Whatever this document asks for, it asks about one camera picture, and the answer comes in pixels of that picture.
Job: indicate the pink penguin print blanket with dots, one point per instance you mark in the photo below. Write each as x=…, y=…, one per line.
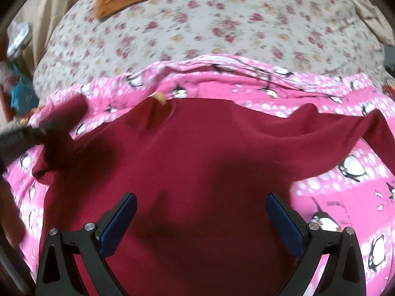
x=247, y=83

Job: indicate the floral print bed quilt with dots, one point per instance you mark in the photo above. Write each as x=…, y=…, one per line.
x=328, y=37

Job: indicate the silver plastic bag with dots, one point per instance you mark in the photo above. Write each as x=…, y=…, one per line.
x=20, y=35

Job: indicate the dark red small garment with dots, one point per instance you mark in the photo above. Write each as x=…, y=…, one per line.
x=201, y=170

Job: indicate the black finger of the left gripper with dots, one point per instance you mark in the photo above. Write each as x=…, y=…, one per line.
x=16, y=142

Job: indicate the teal cloth bag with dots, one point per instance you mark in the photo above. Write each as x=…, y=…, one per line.
x=23, y=97

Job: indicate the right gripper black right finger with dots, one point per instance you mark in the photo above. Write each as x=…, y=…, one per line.
x=308, y=242

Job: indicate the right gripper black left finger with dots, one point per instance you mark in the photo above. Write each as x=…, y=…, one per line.
x=58, y=273

